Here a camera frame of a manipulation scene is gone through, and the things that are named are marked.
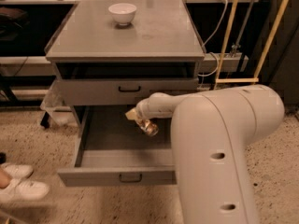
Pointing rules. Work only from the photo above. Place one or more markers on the white sneaker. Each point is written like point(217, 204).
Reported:
point(18, 171)
point(24, 190)

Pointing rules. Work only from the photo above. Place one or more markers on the grey drawer cabinet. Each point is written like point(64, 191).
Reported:
point(160, 42)

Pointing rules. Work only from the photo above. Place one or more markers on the black drawer handle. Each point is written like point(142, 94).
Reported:
point(130, 178)
point(120, 89)

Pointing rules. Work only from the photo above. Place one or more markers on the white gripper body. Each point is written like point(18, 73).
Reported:
point(142, 108)

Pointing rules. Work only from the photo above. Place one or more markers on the black upper drawer handle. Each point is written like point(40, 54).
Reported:
point(120, 89)

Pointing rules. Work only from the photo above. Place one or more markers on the clear plastic bin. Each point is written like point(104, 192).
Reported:
point(53, 104)

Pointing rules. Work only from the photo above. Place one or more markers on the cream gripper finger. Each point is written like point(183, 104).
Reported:
point(131, 114)

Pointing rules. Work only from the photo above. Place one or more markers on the closed grey upper drawer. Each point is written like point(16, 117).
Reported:
point(105, 91)

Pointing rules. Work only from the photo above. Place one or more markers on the white sneaker near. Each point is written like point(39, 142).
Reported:
point(24, 190)

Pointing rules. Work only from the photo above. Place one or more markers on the black lower drawer handle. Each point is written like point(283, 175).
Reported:
point(130, 178)

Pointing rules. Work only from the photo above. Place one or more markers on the yellow wheeled ladder frame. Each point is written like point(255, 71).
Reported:
point(266, 48)

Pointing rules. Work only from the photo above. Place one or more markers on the open grey lower drawer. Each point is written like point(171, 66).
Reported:
point(109, 144)

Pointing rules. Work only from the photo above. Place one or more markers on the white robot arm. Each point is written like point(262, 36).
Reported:
point(209, 131)

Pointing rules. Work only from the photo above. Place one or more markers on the white sneaker far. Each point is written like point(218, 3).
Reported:
point(18, 171)

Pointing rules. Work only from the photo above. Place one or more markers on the crushed orange metallic can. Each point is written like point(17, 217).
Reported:
point(148, 127)

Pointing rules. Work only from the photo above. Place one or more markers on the white ceramic bowl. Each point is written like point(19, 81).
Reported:
point(122, 13)

